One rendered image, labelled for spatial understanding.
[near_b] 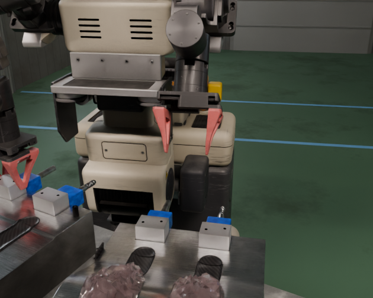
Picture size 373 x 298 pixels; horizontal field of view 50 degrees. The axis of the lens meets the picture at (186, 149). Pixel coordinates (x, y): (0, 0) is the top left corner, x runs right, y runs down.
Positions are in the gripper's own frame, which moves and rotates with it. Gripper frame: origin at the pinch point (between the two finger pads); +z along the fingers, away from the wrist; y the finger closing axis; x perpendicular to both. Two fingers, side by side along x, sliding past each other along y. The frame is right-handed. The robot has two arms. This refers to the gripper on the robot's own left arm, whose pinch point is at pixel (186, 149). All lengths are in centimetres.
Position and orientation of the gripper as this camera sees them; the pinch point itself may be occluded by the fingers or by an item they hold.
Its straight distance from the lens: 68.2
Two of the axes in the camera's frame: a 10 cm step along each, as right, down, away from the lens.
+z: -0.6, 10.0, -0.6
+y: 9.9, 0.5, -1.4
